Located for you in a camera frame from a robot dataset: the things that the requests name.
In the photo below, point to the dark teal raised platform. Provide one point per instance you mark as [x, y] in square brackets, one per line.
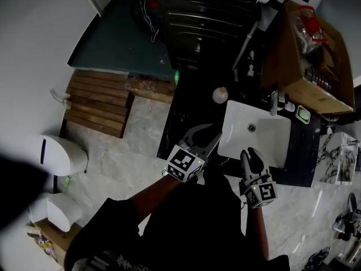
[121, 44]

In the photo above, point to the person's left forearm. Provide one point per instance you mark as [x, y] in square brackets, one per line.
[155, 196]

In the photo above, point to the white round holder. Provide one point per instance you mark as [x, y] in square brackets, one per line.
[290, 106]

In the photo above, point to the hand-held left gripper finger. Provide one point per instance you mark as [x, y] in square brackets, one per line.
[190, 135]
[213, 144]

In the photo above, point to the person's black clothing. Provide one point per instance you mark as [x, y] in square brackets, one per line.
[191, 236]

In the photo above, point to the brown wooden plank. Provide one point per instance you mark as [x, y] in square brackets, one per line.
[152, 89]

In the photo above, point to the chrome faucet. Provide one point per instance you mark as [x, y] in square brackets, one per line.
[273, 103]

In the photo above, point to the green plastic bottle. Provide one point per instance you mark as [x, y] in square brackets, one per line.
[177, 76]

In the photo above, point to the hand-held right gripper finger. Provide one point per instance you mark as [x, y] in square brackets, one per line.
[260, 166]
[246, 165]

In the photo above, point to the black shoe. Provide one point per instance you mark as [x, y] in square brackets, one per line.
[318, 257]

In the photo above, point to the large open cardboard box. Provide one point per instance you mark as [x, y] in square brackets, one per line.
[310, 89]

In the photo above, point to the red object on platform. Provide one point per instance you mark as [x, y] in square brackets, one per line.
[152, 3]

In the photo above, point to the white bin with black slot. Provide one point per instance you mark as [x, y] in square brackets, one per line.
[65, 154]

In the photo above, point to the pile of grey shoes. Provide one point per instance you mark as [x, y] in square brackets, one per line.
[348, 222]

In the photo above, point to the black marble counter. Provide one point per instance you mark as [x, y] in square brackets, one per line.
[191, 109]

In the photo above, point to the green soap dish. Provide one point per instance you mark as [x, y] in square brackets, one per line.
[303, 114]

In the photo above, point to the small pale round object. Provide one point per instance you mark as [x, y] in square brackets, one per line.
[220, 95]

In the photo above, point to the green packet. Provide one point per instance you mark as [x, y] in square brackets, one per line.
[67, 181]

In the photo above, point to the white sink basin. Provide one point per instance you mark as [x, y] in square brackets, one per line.
[268, 140]

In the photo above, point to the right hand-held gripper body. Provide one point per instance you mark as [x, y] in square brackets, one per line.
[262, 193]

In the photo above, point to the small cardboard box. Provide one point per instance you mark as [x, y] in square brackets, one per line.
[56, 236]

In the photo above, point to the white marble cabinet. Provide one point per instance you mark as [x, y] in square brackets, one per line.
[338, 157]

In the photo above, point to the plain white bin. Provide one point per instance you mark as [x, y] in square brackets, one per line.
[59, 212]

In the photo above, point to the brown wooden slat pallet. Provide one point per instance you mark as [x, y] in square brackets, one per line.
[98, 103]

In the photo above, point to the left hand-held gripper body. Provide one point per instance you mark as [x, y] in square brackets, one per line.
[183, 164]

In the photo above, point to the person's right forearm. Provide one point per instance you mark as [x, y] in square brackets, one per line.
[256, 230]

